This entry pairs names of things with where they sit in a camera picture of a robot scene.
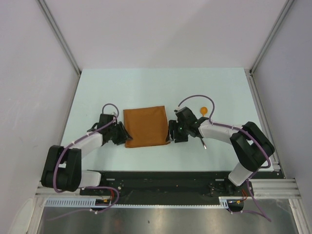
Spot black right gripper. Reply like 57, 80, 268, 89
166, 119, 189, 143

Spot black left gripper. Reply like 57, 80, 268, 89
108, 122, 133, 146

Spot orange-brown cloth napkin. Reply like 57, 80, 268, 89
123, 106, 170, 148

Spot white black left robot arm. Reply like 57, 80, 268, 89
40, 114, 133, 195

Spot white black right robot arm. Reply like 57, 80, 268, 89
167, 107, 275, 195

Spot silver metal fork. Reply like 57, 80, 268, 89
200, 138, 207, 150

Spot orange plastic spoon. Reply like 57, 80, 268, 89
200, 107, 209, 117

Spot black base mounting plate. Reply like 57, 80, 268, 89
80, 170, 286, 213

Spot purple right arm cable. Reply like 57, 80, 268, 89
176, 95, 273, 222

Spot white slotted cable duct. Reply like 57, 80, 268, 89
44, 197, 228, 209

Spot right aluminium side rail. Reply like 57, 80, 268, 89
244, 69, 282, 172

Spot aluminium front frame rail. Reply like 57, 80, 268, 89
35, 179, 301, 199

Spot left aluminium corner post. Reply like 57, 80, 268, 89
36, 0, 82, 77

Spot aluminium corner post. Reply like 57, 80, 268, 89
249, 0, 296, 76
36, 0, 82, 77

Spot right aluminium corner post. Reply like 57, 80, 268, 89
249, 0, 296, 76

